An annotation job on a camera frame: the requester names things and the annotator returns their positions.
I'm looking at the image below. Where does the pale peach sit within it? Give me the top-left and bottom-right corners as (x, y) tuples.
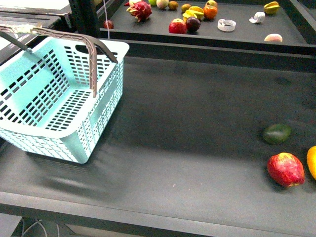
(264, 34), (283, 42)

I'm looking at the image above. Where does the pale round melon fruit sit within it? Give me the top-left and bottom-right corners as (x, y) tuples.
(156, 0), (169, 9)

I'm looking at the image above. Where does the yellow starfruit right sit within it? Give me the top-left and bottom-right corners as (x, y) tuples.
(264, 1), (280, 15)

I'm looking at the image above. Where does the red apple on back tray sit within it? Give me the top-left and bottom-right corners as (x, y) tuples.
(168, 18), (187, 34)

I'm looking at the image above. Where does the grey-brown basket handle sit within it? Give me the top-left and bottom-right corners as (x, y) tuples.
(0, 24), (118, 98)

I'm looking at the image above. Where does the light blue plastic basket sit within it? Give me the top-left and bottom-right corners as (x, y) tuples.
(0, 38), (129, 164)

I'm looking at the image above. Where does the white cable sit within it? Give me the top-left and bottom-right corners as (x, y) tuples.
(102, 0), (110, 39)

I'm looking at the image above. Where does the small red fruit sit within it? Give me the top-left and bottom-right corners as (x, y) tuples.
(103, 20), (114, 29)

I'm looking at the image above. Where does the crumpled white tape piece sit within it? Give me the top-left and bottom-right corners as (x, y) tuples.
(249, 12), (266, 24)

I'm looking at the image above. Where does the white tape roll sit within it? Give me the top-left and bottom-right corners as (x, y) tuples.
(217, 19), (237, 32)

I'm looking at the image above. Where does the brown kiwi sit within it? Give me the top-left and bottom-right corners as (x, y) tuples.
(168, 0), (178, 10)

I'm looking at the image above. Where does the yellow starfruit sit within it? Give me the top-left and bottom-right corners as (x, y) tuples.
(182, 6), (204, 22)
(264, 1), (280, 15)

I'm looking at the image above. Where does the pink dragon fruit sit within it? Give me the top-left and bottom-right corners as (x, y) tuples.
(126, 0), (152, 22)

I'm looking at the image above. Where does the yellow starfruit centre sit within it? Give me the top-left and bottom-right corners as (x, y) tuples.
(182, 6), (204, 22)

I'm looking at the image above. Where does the dark purple plum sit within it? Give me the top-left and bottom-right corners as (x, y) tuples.
(186, 16), (201, 32)

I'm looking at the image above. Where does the yellow orange mango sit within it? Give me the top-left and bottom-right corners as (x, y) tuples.
(307, 146), (316, 179)

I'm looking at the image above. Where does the red apple near mango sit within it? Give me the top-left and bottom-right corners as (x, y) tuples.
(267, 153), (305, 188)

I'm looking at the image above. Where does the dark green avocado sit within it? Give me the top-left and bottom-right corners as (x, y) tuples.
(262, 123), (292, 145)

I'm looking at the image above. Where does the orange persimmon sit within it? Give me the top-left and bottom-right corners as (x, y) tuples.
(203, 5), (218, 20)

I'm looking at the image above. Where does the green brown small fruit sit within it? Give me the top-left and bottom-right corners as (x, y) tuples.
(181, 3), (191, 13)

